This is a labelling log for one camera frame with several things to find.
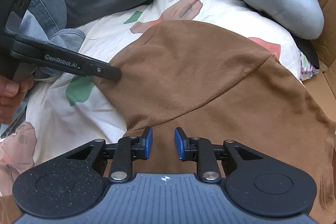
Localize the brown printed t-shirt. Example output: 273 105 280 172
94 20 335 223

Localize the person's left hand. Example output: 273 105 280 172
0 75 34 124

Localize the blue denim garment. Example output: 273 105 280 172
1 0 85 138

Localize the cream bear print bedsheet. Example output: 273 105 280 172
1 0 303 197

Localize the floral patterned folded cloth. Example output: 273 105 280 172
300 52 319 81

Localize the brown cardboard sheet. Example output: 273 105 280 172
288 0 336 119

